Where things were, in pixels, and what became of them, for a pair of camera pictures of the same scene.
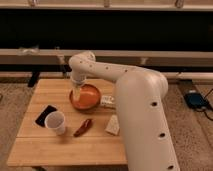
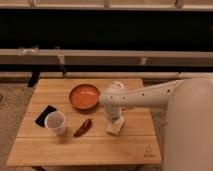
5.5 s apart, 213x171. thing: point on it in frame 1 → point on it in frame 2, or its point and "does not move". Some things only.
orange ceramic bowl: [89, 97] does not move
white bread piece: [113, 125] does not move
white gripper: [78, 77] → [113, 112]
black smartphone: [41, 118] does not move
